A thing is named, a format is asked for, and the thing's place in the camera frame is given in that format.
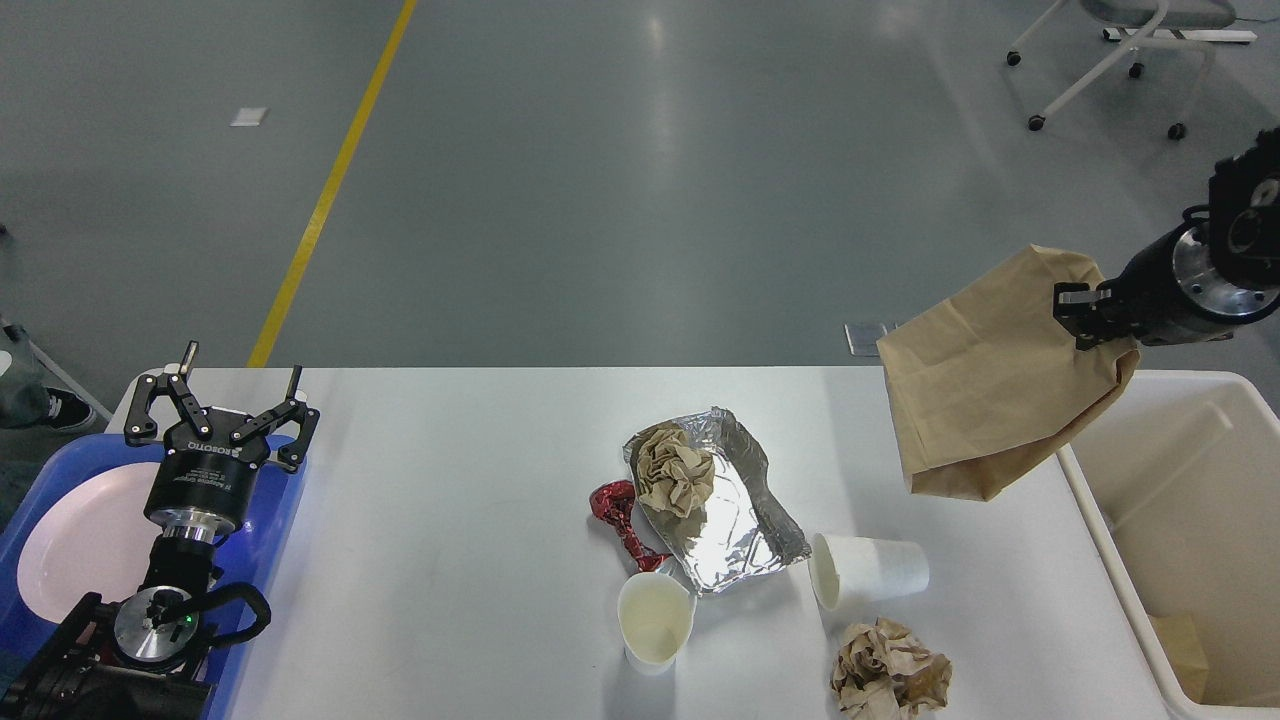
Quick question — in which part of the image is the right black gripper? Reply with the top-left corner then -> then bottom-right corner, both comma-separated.
1052,222 -> 1279,352

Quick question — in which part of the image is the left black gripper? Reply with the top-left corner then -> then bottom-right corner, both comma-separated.
124,341 -> 321,541

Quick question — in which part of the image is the brown paper bag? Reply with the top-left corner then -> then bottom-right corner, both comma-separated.
877,245 -> 1140,501

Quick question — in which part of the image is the pink plate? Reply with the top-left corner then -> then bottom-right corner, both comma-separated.
17,462 -> 160,623

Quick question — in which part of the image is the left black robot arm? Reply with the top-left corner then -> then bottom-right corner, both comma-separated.
3,342 -> 320,719

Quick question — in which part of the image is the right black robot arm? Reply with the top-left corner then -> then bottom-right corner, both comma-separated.
1052,129 -> 1279,351

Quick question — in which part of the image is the person's shoe and leg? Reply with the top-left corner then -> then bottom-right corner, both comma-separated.
1,322 -> 97,433

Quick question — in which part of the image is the white plastic bin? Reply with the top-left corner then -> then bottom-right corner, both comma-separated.
1057,370 -> 1279,719

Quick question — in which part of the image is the left floor socket plate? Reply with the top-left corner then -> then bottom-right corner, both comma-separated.
844,322 -> 893,357

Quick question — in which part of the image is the white bar behind chair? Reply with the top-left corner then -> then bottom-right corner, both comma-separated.
1102,27 -> 1258,45

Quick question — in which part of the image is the brown paper in bin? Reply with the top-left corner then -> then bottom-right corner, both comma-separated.
1148,612 -> 1210,703

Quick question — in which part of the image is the white paper cup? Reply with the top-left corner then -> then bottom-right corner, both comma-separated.
809,533 -> 931,612

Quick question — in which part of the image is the red foil wrapper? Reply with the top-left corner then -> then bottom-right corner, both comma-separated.
588,480 -> 671,571

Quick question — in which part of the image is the aluminium foil tray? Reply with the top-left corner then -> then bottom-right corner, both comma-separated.
623,407 -> 812,596

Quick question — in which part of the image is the crumpled brown paper ball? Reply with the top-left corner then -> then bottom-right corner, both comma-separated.
829,618 -> 954,719

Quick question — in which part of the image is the crumpled brown paper in foil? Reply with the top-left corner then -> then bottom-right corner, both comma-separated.
634,423 -> 716,518

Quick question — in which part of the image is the cream cup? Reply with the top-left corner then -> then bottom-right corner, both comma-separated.
616,571 -> 698,676

